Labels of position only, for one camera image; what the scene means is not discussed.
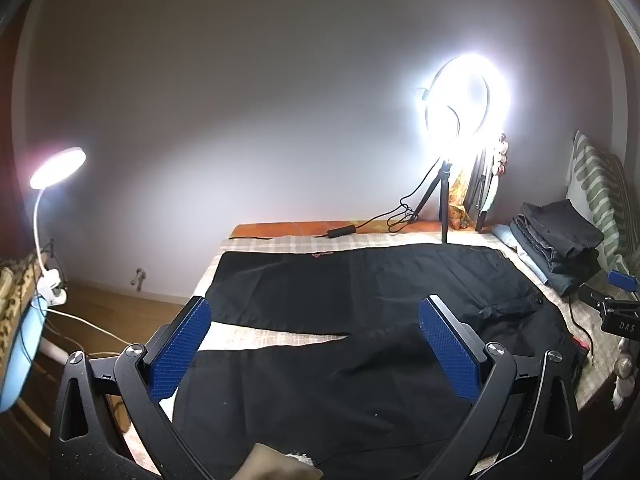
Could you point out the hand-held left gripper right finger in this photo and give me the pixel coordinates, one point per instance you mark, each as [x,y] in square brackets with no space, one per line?
[447,347]

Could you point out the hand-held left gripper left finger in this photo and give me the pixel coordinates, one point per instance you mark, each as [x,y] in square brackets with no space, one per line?
[182,347]

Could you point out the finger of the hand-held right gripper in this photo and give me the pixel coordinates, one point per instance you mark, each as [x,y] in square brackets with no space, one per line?
[620,278]
[597,297]

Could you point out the black pants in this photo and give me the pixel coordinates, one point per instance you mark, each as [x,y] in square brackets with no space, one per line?
[350,280]

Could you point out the person's right hand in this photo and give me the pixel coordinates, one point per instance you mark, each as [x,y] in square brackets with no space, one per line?
[625,366]

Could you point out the folded grey jeans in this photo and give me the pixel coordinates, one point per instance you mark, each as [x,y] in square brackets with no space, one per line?
[545,262]

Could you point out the checked beige blanket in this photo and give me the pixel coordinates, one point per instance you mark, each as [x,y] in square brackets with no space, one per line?
[260,334]

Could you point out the green striped pillow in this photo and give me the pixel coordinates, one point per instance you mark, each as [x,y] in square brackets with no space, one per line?
[595,180]

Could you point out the folded light blue cloth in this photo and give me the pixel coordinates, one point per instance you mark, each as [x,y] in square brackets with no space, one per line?
[502,234]

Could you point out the orange patterned cloth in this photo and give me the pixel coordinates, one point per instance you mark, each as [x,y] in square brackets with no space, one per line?
[457,205]

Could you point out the beige cloth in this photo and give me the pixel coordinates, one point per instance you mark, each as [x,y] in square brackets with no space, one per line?
[270,465]

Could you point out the white teal cloth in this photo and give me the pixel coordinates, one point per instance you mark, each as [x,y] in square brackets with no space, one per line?
[492,195]

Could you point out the black folded stand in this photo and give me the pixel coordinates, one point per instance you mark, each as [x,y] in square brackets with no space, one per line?
[480,195]

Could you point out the light blue cushion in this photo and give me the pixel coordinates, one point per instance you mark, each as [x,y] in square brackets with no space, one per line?
[22,355]

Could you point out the small doll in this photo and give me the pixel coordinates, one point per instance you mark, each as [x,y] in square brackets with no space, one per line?
[500,155]

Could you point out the leopard print cloth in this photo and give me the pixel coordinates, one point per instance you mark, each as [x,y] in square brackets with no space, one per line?
[12,300]

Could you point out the white clip desk lamp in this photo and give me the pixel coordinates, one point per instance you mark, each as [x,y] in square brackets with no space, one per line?
[57,162]

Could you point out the metal wall pipe fitting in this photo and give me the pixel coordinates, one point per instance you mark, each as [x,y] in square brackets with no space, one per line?
[139,277]

